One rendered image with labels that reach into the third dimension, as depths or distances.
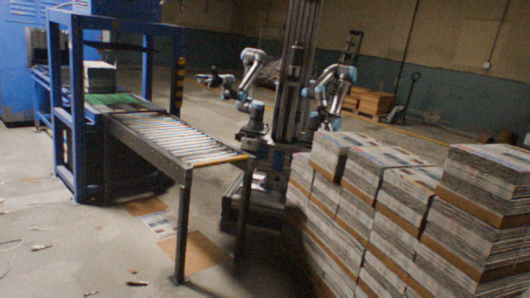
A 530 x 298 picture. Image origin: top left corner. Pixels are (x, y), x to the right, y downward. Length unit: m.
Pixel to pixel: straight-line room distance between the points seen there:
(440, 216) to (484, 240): 0.19
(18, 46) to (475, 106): 7.99
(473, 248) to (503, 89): 7.20
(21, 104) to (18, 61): 0.53
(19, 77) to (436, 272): 5.01
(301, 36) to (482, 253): 2.14
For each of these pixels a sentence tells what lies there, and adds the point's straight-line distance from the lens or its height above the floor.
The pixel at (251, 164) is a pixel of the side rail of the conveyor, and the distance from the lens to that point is 2.52.
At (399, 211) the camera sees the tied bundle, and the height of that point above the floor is 0.90.
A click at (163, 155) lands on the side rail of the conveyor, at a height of 0.79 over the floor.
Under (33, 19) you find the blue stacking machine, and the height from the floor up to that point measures 1.36.
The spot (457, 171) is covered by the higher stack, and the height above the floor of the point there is 1.20.
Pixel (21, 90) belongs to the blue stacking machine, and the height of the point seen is 0.50.
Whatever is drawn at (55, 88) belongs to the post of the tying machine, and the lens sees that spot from 3.87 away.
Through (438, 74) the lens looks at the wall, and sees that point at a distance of 9.14.
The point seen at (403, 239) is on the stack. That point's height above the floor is 0.79.
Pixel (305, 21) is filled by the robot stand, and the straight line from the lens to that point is 3.15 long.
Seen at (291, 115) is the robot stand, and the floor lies 0.98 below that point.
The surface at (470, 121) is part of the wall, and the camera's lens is 8.91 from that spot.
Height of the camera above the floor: 1.64
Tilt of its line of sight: 18 degrees down
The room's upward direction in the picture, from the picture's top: 8 degrees clockwise
